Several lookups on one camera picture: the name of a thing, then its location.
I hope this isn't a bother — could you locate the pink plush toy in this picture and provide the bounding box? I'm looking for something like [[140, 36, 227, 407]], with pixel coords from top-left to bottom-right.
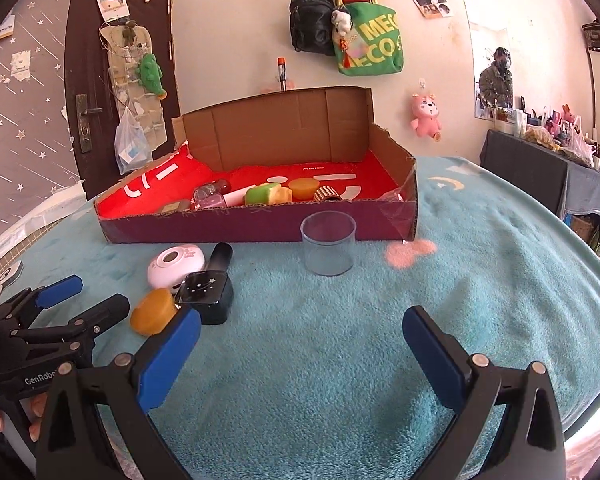
[[409, 92, 443, 140]]

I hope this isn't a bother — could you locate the brass door handle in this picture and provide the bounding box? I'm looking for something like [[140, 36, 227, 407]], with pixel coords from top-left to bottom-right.
[[75, 94, 103, 153]]

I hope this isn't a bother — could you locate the red tassel charm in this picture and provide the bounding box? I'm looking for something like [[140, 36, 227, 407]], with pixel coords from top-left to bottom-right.
[[337, 35, 358, 70]]

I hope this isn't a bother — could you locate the white plush dog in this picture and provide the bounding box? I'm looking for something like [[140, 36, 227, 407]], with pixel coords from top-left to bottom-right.
[[331, 7, 353, 36]]

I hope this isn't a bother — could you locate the green tote bag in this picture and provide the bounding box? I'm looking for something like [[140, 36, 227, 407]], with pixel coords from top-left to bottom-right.
[[332, 2, 406, 77]]

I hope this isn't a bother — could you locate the clear plastic bag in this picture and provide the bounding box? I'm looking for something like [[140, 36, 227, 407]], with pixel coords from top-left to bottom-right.
[[572, 130, 598, 166]]

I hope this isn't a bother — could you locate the glittery jar with red cap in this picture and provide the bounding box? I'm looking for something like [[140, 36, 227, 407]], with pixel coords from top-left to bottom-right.
[[192, 179, 232, 201]]

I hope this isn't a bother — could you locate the clear plastic cup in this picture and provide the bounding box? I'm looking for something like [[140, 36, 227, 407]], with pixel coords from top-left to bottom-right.
[[300, 211, 357, 277]]

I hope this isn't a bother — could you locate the person's left hand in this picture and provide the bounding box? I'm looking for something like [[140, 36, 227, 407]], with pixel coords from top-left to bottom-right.
[[0, 392, 48, 446]]

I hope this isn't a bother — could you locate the teal fleece blanket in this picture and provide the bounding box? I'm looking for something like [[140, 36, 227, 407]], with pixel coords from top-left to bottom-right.
[[0, 155, 600, 480]]

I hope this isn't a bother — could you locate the cardboard box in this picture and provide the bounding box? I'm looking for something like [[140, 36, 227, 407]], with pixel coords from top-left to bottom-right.
[[94, 86, 418, 244]]

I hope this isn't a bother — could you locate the wall mirror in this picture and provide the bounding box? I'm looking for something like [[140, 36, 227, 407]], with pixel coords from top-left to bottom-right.
[[460, 0, 518, 121]]

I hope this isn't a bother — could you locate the green plush toy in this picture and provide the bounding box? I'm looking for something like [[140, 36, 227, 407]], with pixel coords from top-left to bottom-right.
[[137, 52, 168, 98]]

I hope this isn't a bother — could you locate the dark side table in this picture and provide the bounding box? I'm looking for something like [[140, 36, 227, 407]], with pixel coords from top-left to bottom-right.
[[480, 129, 572, 218]]

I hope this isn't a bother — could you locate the torn white paper sticker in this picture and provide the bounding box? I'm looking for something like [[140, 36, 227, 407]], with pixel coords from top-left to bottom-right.
[[10, 50, 33, 81]]

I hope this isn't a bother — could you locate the black backpack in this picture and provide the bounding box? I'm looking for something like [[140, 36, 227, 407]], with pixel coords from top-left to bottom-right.
[[288, 0, 338, 57]]

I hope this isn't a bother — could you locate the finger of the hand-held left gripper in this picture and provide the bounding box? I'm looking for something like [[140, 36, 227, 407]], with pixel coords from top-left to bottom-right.
[[10, 294, 131, 356], [0, 275, 84, 331]]

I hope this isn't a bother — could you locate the orange round soap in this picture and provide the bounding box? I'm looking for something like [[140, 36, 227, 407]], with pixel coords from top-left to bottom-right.
[[287, 177, 318, 201]]

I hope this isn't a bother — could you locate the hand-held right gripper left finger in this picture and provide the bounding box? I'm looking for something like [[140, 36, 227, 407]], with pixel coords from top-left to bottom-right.
[[35, 306, 202, 480]]

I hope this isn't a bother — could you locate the round amber soap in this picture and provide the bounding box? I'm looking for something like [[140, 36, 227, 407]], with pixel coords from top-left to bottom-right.
[[130, 287, 178, 336]]

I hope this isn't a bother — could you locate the grey blue table cloth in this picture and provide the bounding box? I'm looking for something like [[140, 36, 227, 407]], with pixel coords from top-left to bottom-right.
[[565, 152, 600, 217]]

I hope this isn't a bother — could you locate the white round compact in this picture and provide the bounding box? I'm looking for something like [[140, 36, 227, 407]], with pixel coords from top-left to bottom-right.
[[146, 242, 206, 291]]

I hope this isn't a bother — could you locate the black perfume bottle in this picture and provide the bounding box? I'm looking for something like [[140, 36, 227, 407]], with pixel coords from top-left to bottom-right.
[[174, 241, 235, 326]]

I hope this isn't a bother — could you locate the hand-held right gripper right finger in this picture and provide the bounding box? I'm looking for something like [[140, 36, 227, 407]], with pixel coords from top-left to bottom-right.
[[402, 305, 566, 480]]

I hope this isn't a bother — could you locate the red bag with white print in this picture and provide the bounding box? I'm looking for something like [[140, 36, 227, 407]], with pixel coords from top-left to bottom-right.
[[97, 142, 406, 221]]

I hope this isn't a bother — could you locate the cluttered side table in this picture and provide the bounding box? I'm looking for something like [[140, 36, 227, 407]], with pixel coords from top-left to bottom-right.
[[495, 102, 600, 181]]

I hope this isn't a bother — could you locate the green and yellow toy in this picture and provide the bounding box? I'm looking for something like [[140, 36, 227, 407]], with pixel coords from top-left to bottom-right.
[[244, 182, 293, 206]]

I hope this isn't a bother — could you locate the beige hanging organizer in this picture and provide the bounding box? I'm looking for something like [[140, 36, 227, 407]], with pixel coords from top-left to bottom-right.
[[99, 20, 168, 171]]

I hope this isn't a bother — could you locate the white plastic bag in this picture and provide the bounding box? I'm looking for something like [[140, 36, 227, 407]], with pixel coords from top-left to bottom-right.
[[114, 107, 150, 176]]

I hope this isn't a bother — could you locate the dark brown door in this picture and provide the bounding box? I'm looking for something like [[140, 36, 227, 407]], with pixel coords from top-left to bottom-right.
[[62, 0, 181, 186]]

